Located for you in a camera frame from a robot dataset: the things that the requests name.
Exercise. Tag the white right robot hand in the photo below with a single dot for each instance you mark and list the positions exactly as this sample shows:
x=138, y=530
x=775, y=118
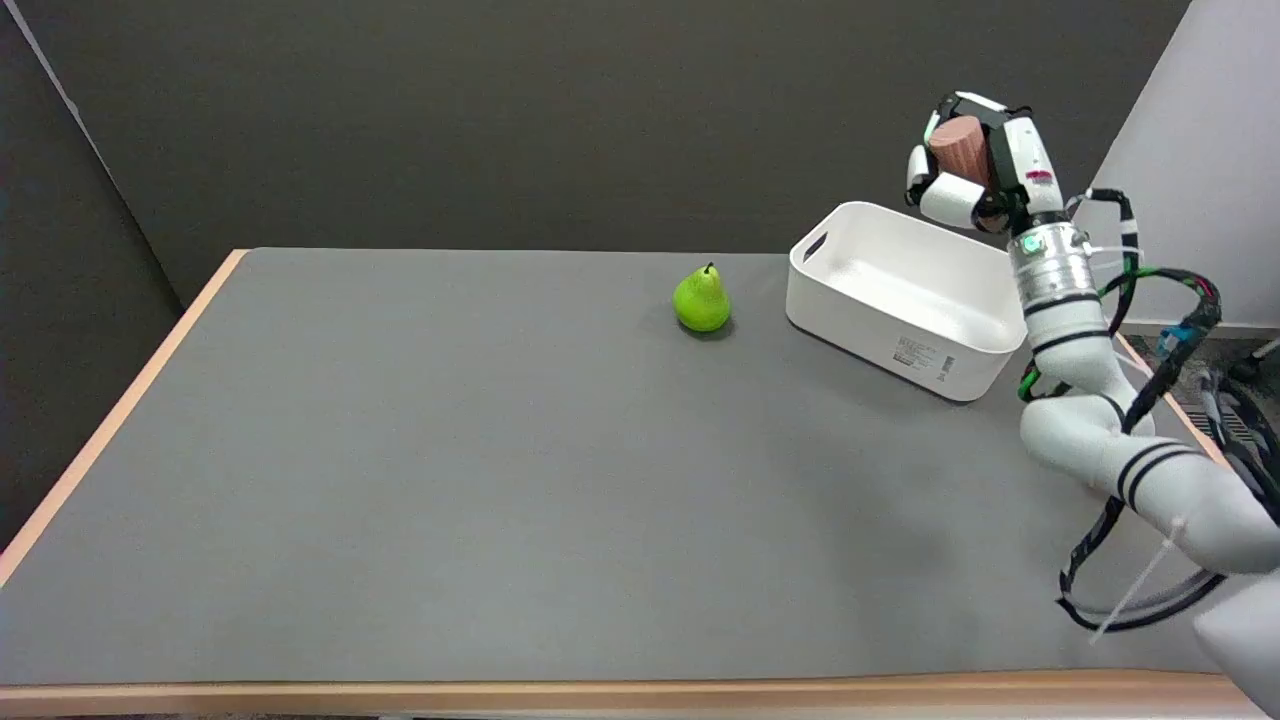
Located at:
x=1022, y=158

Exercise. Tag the wooden cylinder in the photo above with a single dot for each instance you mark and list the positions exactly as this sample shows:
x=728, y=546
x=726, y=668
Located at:
x=960, y=150

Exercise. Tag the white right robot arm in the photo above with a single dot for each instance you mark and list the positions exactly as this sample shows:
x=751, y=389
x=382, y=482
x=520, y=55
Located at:
x=1100, y=420

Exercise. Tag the white plastic box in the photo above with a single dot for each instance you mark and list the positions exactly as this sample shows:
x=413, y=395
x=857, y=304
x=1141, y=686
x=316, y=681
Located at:
x=905, y=295

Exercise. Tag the green pear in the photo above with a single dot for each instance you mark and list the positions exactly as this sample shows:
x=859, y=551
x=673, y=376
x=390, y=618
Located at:
x=701, y=300

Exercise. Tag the grey table mat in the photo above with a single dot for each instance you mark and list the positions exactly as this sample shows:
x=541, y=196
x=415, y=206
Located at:
x=560, y=470

